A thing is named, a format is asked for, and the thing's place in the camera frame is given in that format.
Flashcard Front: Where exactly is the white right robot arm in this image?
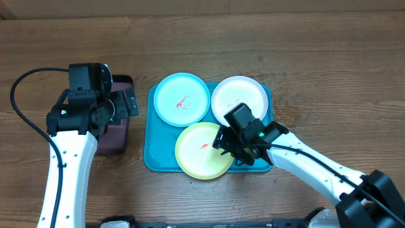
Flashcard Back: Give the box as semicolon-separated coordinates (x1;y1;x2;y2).
213;122;404;227

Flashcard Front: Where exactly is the white plate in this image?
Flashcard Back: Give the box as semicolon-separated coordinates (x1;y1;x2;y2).
211;76;269;127

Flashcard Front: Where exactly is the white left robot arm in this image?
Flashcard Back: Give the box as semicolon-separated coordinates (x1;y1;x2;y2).
37;82;139;227

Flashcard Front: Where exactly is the black tray of soapy water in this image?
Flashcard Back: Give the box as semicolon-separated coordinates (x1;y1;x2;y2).
96;75;133;156

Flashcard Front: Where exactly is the light blue plate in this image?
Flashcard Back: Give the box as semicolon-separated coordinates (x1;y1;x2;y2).
153;72;211;127

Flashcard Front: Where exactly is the yellow-green plate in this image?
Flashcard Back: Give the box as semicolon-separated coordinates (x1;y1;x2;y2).
175;122;234;180

